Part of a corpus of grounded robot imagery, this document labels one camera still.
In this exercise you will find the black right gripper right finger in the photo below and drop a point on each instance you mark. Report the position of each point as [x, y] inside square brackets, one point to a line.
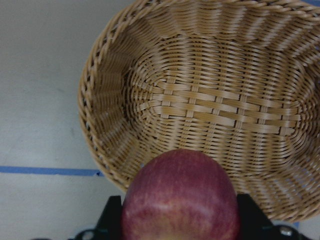
[254, 224]

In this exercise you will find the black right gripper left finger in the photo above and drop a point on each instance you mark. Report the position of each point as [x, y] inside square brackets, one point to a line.
[108, 226]

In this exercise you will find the red apple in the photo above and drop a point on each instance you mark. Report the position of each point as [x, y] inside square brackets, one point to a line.
[181, 195]

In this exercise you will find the woven wicker basket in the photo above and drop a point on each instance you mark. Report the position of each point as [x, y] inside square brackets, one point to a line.
[238, 80]

